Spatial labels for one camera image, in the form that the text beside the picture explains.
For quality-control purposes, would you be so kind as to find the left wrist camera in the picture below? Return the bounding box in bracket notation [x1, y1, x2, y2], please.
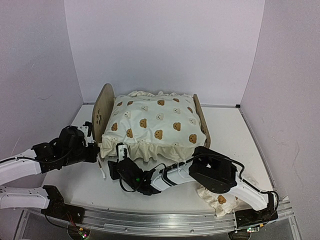
[80, 121, 93, 137]

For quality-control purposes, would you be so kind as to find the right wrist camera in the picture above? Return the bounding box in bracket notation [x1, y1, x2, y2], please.
[116, 143, 130, 162]

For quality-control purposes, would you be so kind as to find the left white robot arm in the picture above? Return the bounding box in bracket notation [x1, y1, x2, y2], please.
[0, 126, 100, 224]

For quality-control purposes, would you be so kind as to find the wooden pet bed frame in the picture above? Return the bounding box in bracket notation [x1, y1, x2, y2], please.
[91, 83, 212, 162]

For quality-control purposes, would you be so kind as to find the large bear print cushion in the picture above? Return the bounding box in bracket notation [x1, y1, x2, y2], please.
[97, 90, 210, 180]

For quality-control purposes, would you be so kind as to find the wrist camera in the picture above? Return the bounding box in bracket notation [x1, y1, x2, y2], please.
[80, 121, 93, 137]
[116, 143, 130, 162]

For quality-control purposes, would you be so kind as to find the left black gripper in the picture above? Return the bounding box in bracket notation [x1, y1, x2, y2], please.
[62, 142, 99, 167]

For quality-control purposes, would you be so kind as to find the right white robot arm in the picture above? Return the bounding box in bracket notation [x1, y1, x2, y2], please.
[107, 143, 279, 233]

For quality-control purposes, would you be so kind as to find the small bear print pillow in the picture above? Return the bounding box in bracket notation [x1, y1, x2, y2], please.
[197, 186, 246, 217]

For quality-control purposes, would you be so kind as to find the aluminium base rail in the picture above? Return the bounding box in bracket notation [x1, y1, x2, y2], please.
[23, 188, 296, 232]

